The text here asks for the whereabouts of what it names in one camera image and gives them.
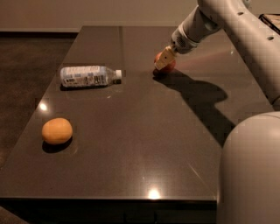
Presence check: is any orange fruit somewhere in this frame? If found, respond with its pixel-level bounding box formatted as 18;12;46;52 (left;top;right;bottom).
42;118;73;145

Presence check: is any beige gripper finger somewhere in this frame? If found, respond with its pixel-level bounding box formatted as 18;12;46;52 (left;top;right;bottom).
154;45;176;70

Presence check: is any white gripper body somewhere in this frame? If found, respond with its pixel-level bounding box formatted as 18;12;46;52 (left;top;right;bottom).
171;23;200;54

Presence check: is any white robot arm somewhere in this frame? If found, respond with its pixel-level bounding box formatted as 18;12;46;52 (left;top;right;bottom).
155;0;280;224

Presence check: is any red apple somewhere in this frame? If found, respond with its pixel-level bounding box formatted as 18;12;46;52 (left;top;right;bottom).
154;52;176;73

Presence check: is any clear plastic water bottle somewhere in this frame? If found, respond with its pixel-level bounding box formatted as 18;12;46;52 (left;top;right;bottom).
60;66;123;88

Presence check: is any black wire rack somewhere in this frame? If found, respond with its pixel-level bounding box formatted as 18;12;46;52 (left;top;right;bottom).
259;14;280;35

